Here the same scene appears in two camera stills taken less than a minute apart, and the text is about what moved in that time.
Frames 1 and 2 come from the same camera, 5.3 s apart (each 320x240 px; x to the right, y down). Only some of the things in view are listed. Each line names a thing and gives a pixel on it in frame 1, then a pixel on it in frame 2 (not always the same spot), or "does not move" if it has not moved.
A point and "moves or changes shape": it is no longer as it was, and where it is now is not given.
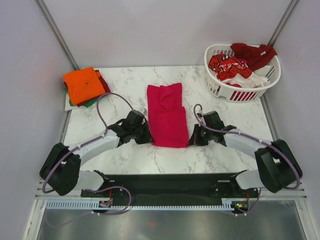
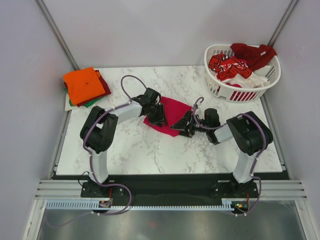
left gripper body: x=140 y=135 → x=153 y=114
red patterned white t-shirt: x=233 y=70 does not move
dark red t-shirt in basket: x=255 y=57 does not move
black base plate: x=168 y=188 does not move
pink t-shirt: x=167 y=116 moves or changes shape
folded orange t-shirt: x=83 y=84 does not move
